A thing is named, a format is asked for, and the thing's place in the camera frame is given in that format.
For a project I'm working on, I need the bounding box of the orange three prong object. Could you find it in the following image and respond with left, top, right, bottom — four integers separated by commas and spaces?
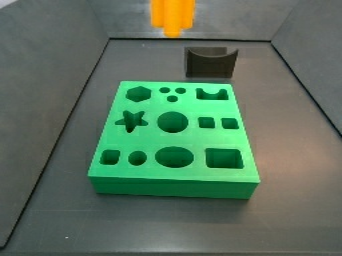
149, 0, 196, 38

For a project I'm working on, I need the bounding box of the green shape sorter block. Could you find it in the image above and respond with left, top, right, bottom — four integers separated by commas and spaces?
88, 81, 260, 199

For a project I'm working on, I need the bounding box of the dark grey curved block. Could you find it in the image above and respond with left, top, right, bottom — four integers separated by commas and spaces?
184, 47, 239, 78

